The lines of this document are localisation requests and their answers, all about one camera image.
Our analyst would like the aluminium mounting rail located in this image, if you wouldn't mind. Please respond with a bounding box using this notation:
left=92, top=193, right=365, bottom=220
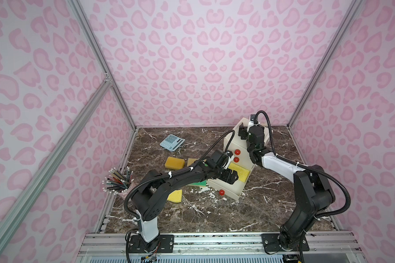
left=78, top=231, right=362, bottom=256

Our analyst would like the bright yellow drawer sponge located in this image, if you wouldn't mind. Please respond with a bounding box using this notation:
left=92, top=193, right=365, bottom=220
left=228, top=163, right=250, bottom=183

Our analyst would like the pale yellow cellulose sponge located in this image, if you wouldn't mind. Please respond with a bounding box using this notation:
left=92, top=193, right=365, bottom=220
left=167, top=190, right=183, bottom=203

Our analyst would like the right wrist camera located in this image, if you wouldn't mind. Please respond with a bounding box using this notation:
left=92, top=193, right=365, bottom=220
left=247, top=114, right=259, bottom=132

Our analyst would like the cream drawer cabinet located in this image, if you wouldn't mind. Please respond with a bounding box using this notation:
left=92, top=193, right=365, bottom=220
left=223, top=118, right=271, bottom=172

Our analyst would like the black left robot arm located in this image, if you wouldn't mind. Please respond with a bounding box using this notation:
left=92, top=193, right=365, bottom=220
left=124, top=150, right=239, bottom=244

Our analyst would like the light blue calculator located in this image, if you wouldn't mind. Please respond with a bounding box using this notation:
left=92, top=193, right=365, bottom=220
left=160, top=134, right=185, bottom=152

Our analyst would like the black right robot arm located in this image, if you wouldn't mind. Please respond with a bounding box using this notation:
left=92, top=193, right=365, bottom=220
left=239, top=124, right=351, bottom=251

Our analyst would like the cream bottom drawer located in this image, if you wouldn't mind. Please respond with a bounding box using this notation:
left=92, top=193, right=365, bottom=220
left=206, top=162, right=256, bottom=202

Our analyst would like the green and yellow scrub sponge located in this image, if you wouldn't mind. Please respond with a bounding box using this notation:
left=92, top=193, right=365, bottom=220
left=189, top=180, right=207, bottom=187

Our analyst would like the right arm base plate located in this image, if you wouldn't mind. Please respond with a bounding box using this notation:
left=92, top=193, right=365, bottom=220
left=261, top=233, right=309, bottom=254

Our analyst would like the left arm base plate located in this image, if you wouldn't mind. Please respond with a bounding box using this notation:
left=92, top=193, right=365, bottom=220
left=127, top=235, right=174, bottom=253

